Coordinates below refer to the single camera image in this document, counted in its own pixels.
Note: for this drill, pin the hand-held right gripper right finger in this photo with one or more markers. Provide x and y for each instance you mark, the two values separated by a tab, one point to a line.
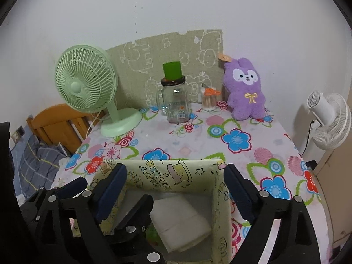
238	195

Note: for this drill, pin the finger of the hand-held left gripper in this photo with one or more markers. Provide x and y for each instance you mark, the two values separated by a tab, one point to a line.
137	214
73	187

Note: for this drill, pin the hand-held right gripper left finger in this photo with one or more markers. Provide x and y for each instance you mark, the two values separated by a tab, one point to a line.
113	189

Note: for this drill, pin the white cloth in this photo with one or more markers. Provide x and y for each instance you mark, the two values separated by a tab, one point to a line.
178	222

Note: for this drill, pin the yellow printed fabric storage box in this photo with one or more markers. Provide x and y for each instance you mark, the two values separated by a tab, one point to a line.
178	173

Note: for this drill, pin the grey plaid blanket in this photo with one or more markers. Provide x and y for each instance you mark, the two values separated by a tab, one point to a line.
38	156

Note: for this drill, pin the floral tablecloth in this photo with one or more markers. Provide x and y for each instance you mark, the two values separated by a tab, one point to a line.
192	143

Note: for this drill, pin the small black object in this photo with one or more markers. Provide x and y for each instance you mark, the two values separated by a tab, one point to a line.
312	165

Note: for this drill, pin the purple plush bunny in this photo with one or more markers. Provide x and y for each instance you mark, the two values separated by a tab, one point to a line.
246	99

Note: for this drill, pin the clear cotton swab container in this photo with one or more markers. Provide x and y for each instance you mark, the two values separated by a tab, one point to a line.
210	101

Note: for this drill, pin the green desk fan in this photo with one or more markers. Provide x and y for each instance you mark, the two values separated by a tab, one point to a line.
82	85

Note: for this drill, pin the small orange tool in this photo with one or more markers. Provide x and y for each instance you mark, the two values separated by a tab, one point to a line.
211	91

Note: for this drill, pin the glass jar mug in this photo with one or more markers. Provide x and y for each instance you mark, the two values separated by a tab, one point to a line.
176	101

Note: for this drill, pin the white fan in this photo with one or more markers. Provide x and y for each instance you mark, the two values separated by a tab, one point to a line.
330	121

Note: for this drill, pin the green plastic cup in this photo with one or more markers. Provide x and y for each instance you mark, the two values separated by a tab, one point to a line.
172	70

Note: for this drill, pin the wall socket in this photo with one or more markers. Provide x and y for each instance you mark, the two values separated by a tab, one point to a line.
17	133

